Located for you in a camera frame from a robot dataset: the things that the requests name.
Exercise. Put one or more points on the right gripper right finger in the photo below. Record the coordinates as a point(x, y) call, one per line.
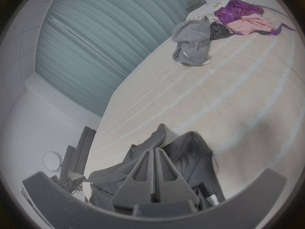
point(174, 187)

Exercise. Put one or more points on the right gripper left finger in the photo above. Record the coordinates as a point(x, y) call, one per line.
point(133, 187)

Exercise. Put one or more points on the black T-shirt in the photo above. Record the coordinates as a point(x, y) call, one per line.
point(190, 156)

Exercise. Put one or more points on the bed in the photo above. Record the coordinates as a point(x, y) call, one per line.
point(214, 92)

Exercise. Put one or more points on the black chest of drawers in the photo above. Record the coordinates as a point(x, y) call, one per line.
point(82, 149)

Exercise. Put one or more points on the blue-green curtain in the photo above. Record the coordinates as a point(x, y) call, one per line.
point(78, 68)
point(119, 15)

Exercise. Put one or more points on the grey garment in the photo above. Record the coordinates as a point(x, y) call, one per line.
point(193, 39)

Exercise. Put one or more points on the small black garment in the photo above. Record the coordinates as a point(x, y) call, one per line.
point(218, 31)

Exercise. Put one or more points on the pink garment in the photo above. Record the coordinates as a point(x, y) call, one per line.
point(245, 25)

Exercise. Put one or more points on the white printed pillow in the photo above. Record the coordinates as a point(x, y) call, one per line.
point(202, 9)

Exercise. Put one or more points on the grey bedside table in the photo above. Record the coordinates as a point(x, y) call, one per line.
point(194, 3)

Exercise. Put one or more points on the purple garment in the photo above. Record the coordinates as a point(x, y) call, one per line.
point(233, 8)

